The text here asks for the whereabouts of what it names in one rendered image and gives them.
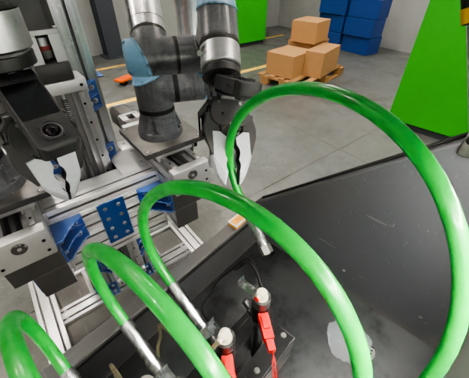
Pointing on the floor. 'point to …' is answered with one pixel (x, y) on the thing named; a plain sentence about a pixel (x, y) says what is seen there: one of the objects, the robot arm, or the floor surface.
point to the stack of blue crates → (356, 23)
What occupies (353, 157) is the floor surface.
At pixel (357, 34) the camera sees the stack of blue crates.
